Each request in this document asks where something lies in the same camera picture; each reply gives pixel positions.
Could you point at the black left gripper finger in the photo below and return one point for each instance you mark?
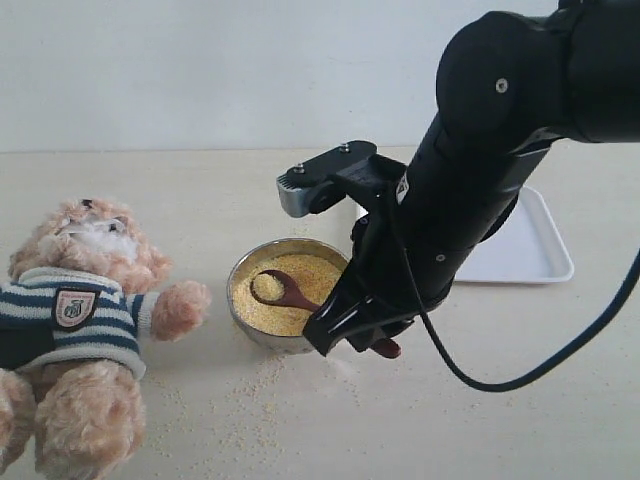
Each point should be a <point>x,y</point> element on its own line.
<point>19,347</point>

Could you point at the tan teddy bear striped sweater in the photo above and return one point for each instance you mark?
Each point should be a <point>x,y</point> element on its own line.
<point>90,274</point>

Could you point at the dark brown wooden spoon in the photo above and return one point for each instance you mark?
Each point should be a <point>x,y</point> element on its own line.
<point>276,288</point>

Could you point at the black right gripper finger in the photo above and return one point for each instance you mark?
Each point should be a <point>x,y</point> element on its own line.
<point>354,314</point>

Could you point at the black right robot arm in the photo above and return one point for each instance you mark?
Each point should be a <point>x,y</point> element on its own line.
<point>507,87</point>

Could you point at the white rectangular plastic tray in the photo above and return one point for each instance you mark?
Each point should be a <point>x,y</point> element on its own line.
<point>527,249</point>

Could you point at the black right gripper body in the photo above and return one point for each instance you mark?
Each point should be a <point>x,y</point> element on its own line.
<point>424,220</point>

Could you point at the steel bowl of yellow millet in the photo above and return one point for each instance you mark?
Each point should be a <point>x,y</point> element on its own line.
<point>314,265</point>

